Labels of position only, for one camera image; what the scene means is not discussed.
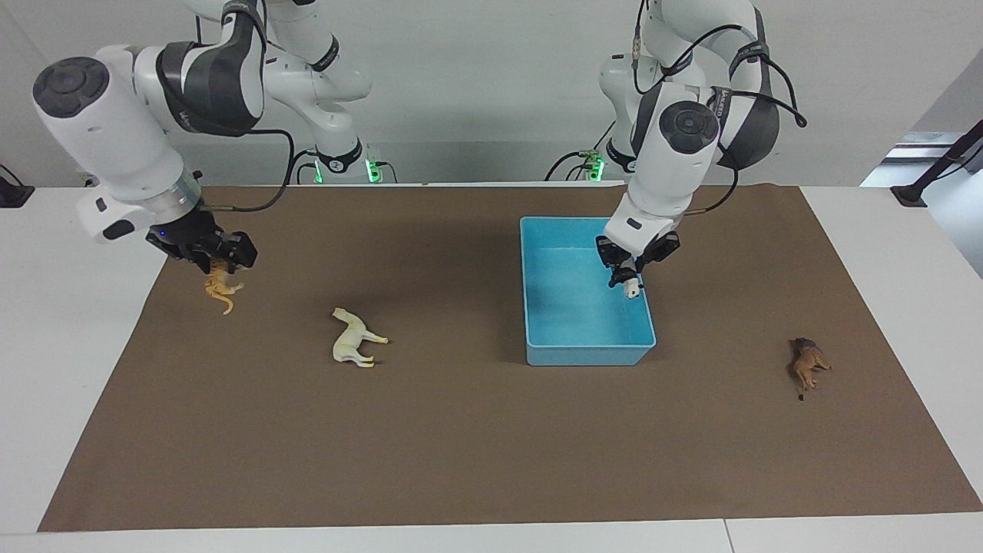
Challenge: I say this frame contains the orange toy tiger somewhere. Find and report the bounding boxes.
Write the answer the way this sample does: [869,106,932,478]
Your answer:
[204,260,246,316]

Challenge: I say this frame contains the cream toy horse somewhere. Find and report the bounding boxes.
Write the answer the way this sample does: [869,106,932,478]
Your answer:
[332,307,390,369]

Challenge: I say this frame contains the brown toy lion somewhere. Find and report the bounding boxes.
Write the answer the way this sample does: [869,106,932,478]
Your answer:
[788,336,833,403]

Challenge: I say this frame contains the light blue storage box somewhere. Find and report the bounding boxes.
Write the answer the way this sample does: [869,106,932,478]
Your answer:
[520,216,658,367]

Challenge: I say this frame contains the black table clamp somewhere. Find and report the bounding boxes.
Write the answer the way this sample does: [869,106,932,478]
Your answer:
[0,163,36,209]

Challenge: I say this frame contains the brown table mat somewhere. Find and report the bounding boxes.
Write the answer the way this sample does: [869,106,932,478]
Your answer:
[37,183,983,533]

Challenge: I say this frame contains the black clamp stand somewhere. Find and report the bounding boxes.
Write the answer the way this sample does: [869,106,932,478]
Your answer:
[891,119,983,209]

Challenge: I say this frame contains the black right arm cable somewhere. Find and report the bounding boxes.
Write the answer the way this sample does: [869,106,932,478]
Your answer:
[206,128,297,214]

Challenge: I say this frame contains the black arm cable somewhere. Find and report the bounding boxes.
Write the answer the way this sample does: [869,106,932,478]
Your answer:
[206,128,297,214]
[631,0,809,218]

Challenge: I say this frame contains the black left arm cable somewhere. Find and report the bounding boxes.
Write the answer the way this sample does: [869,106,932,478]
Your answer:
[631,0,809,218]

